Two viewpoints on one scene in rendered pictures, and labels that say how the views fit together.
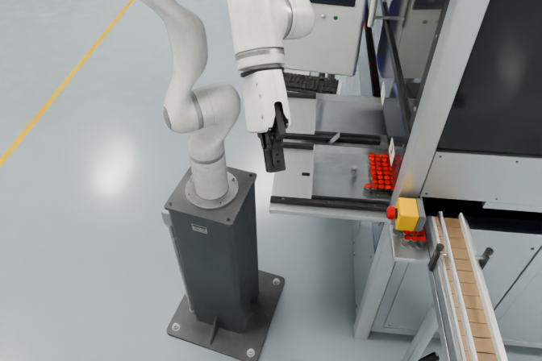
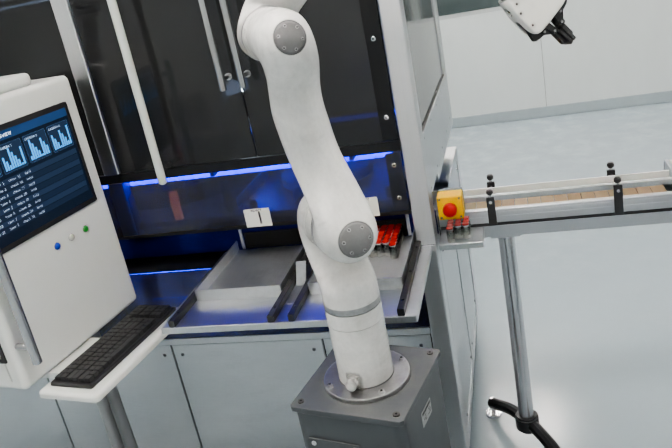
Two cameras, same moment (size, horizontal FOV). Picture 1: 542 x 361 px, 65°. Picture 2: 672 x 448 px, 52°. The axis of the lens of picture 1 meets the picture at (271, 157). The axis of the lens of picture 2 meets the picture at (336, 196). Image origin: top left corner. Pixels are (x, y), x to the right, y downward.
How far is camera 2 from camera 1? 1.70 m
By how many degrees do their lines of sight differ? 70
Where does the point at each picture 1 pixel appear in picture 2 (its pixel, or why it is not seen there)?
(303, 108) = (212, 309)
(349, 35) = (108, 241)
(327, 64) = (105, 304)
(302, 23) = not seen: outside the picture
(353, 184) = (378, 265)
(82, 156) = not seen: outside the picture
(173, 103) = (359, 202)
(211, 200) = (394, 368)
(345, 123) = (263, 276)
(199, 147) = (370, 275)
